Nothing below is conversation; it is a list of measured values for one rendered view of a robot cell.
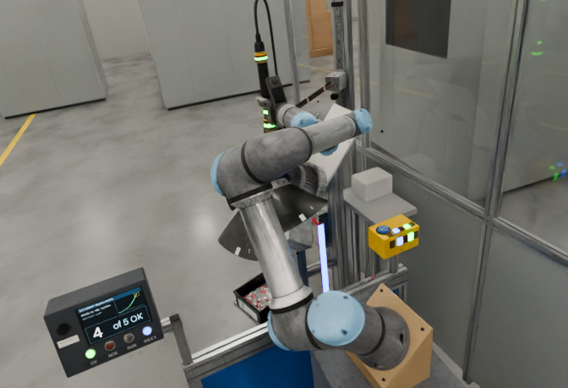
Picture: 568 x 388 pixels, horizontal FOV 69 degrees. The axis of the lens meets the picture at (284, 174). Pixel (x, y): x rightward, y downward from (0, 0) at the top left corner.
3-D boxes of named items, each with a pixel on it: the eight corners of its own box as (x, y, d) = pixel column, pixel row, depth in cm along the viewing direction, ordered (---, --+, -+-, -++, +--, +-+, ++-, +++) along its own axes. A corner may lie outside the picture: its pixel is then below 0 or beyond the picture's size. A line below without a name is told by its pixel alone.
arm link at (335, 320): (382, 355, 93) (346, 341, 85) (334, 356, 101) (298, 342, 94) (382, 301, 99) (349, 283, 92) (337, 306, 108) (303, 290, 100)
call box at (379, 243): (401, 235, 165) (401, 212, 160) (418, 248, 156) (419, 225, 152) (368, 248, 159) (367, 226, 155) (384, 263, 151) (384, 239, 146)
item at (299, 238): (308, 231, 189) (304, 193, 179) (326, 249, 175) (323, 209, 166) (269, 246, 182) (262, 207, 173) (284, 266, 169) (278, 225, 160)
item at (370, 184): (374, 181, 227) (374, 163, 222) (393, 193, 214) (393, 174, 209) (347, 190, 222) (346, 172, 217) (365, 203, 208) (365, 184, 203)
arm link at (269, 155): (270, 124, 89) (365, 99, 127) (237, 141, 96) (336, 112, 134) (292, 174, 89) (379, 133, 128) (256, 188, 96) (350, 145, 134)
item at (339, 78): (335, 85, 211) (334, 69, 207) (347, 86, 207) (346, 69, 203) (326, 92, 203) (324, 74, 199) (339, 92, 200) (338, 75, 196)
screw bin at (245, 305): (277, 275, 175) (275, 263, 172) (304, 295, 163) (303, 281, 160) (235, 303, 163) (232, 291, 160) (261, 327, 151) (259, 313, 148)
